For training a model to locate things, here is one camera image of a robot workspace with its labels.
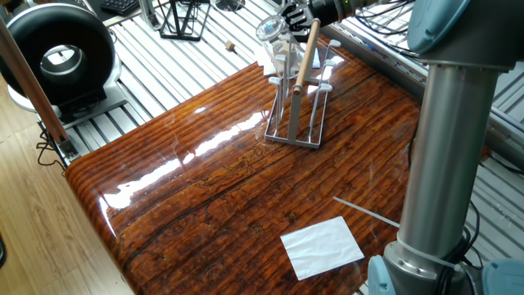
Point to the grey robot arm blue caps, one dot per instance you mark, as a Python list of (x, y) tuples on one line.
[(450, 147)]

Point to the small wooden cube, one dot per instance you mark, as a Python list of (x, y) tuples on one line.
[(231, 45)]

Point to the black round fan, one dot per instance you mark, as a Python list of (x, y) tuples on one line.
[(24, 33)]

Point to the black keyboard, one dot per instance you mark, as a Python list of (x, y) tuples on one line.
[(119, 6)]

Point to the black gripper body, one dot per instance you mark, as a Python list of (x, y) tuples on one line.
[(326, 10)]

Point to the brown wooden post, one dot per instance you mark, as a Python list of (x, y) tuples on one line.
[(33, 82)]

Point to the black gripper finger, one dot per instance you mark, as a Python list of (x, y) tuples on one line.
[(301, 23), (293, 10)]

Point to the flat white paper sheet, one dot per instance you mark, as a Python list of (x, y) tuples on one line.
[(322, 246)]

